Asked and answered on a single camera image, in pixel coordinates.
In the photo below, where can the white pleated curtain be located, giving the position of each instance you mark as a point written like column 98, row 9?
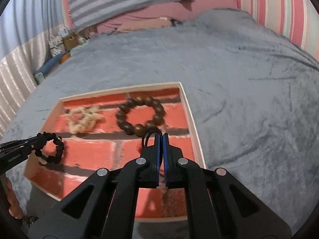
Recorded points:
column 26, row 26

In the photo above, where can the person's left hand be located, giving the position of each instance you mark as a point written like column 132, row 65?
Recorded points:
column 14, row 209

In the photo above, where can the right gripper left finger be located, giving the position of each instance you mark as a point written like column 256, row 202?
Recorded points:
column 142, row 172

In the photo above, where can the tray with brick pattern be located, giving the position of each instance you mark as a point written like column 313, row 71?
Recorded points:
column 106, row 145

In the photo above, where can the beige pillow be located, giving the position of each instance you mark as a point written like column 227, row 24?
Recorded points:
column 155, row 23

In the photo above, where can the brown cardboard box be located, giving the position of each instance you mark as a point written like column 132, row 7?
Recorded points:
column 70, row 41

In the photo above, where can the grey plush blanket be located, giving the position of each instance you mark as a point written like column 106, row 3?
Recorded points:
column 253, row 95

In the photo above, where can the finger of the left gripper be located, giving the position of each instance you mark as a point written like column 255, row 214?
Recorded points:
column 36, row 147
column 22, row 143

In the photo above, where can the cream braided scrunchie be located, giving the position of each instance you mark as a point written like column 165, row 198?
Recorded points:
column 83, row 119

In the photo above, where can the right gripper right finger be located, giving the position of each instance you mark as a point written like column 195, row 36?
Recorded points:
column 181, row 172

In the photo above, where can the blue folded cloth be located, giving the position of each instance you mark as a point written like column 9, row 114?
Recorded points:
column 48, row 66

